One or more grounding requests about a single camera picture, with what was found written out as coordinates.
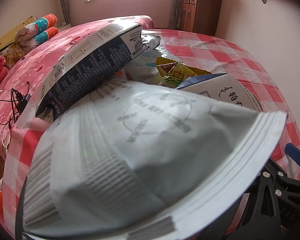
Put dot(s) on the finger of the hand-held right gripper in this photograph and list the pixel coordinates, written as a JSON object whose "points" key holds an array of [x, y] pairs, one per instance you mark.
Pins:
{"points": [[297, 155]]}

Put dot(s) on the yellow snack packet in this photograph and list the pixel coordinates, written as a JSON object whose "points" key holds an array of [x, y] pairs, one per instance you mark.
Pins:
{"points": [[177, 73]]}

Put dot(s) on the brown wooden cabinet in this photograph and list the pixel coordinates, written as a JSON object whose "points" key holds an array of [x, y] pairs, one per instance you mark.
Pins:
{"points": [[202, 12]]}

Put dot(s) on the pink heart print bedspread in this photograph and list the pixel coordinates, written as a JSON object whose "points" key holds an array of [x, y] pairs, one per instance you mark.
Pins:
{"points": [[40, 62]]}

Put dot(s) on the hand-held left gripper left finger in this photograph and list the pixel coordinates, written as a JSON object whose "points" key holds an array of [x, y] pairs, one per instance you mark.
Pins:
{"points": [[18, 217]]}

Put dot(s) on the white packet blue print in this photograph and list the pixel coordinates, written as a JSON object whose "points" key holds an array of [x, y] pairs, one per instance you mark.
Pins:
{"points": [[142, 66]]}

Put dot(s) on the large white resealable pouch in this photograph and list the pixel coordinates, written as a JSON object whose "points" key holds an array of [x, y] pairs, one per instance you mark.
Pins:
{"points": [[150, 155]]}

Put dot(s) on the black and white milk carton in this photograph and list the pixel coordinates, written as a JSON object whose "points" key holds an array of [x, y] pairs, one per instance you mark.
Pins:
{"points": [[90, 72]]}

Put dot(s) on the rolled colourful cartoon quilt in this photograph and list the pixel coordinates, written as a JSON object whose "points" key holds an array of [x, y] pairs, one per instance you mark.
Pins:
{"points": [[36, 33]]}

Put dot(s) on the floral pillow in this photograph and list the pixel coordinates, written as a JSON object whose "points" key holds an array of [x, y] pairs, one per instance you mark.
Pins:
{"points": [[12, 55]]}

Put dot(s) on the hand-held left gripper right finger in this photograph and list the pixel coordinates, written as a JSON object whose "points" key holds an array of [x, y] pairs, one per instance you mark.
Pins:
{"points": [[255, 215]]}

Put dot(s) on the black power adapter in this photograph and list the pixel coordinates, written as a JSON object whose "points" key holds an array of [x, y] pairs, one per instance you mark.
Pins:
{"points": [[23, 102]]}

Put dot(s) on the crumpled silver foil packet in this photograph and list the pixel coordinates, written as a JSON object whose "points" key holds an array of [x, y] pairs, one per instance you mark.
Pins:
{"points": [[151, 42]]}

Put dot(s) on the pink white checked tablecloth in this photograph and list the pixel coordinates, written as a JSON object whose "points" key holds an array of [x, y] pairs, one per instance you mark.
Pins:
{"points": [[215, 52]]}

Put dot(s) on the grey patterned curtain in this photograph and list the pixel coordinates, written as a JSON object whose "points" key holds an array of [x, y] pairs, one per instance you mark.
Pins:
{"points": [[64, 2], [175, 7]]}

